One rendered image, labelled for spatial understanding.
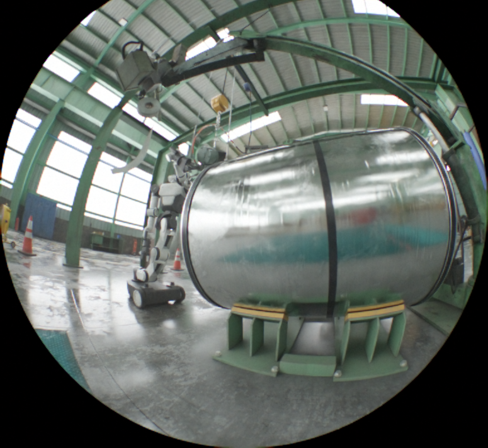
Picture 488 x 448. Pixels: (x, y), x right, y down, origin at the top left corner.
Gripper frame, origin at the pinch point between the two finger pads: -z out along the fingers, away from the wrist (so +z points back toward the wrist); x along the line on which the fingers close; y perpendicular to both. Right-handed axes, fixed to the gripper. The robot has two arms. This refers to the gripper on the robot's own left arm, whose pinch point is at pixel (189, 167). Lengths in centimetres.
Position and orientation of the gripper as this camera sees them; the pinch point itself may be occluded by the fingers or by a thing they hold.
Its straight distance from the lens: 128.7
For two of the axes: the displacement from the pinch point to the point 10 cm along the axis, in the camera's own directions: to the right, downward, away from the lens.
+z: -7.4, -6.0, 3.0
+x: 4.6, -7.9, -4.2
